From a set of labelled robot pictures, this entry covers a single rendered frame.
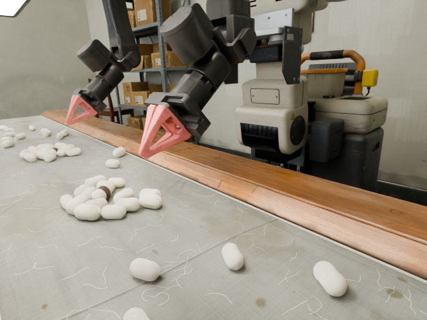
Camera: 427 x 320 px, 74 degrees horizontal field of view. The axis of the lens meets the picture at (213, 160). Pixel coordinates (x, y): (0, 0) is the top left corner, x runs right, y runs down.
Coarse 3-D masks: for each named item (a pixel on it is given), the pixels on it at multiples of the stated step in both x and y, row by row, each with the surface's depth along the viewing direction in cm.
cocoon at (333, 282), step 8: (320, 264) 26; (328, 264) 25; (320, 272) 25; (328, 272) 24; (336, 272) 24; (320, 280) 25; (328, 280) 24; (336, 280) 24; (344, 280) 24; (328, 288) 24; (336, 288) 23; (344, 288) 23; (336, 296) 24
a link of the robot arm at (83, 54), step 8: (96, 40) 75; (88, 48) 73; (96, 48) 75; (104, 48) 77; (80, 56) 73; (88, 56) 74; (96, 56) 74; (104, 56) 77; (112, 56) 78; (128, 56) 79; (136, 56) 80; (88, 64) 75; (96, 64) 75; (104, 64) 76; (120, 64) 80; (128, 64) 80; (136, 64) 81
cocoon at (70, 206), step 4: (76, 196) 41; (80, 196) 41; (84, 196) 41; (72, 200) 40; (76, 200) 40; (80, 200) 40; (84, 200) 41; (68, 204) 39; (72, 204) 39; (76, 204) 39; (68, 208) 39; (72, 208) 39; (68, 212) 39; (72, 212) 39
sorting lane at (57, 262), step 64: (64, 128) 109; (0, 192) 49; (64, 192) 48; (192, 192) 46; (0, 256) 31; (64, 256) 31; (128, 256) 31; (192, 256) 30; (256, 256) 30; (320, 256) 30
